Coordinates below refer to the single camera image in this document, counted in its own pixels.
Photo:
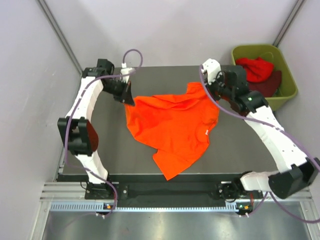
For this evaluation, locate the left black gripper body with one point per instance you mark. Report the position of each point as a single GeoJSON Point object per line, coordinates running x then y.
{"type": "Point", "coordinates": [116, 89]}

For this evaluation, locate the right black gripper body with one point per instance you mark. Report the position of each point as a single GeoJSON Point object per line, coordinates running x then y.
{"type": "Point", "coordinates": [218, 89]}

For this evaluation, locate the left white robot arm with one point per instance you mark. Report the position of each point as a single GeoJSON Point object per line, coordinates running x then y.
{"type": "Point", "coordinates": [79, 137]}

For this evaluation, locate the dark maroon t shirt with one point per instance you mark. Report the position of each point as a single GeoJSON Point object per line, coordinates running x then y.
{"type": "Point", "coordinates": [269, 87]}

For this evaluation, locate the aluminium frame rail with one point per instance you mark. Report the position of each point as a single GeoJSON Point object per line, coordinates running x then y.
{"type": "Point", "coordinates": [72, 191]}

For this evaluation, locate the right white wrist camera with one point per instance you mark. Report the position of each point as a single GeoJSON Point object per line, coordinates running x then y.
{"type": "Point", "coordinates": [212, 69]}

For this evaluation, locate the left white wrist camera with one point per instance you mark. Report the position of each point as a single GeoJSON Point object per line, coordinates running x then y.
{"type": "Point", "coordinates": [125, 72]}

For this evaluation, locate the orange t shirt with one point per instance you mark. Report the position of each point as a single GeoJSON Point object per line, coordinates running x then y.
{"type": "Point", "coordinates": [176, 125]}

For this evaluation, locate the olive green plastic bin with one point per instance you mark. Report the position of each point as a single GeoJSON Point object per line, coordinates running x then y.
{"type": "Point", "coordinates": [270, 53]}

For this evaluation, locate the slotted grey cable duct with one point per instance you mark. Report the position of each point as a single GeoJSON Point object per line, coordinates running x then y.
{"type": "Point", "coordinates": [102, 207]}

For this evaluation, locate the red t shirt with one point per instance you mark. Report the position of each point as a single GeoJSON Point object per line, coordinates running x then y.
{"type": "Point", "coordinates": [257, 70]}

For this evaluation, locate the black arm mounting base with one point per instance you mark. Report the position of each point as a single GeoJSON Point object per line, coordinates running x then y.
{"type": "Point", "coordinates": [185, 190]}

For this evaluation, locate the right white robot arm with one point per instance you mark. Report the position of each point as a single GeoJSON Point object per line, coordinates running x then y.
{"type": "Point", "coordinates": [296, 169]}

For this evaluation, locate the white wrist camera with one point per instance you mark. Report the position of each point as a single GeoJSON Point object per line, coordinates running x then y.
{"type": "Point", "coordinates": [212, 69]}
{"type": "Point", "coordinates": [125, 72]}

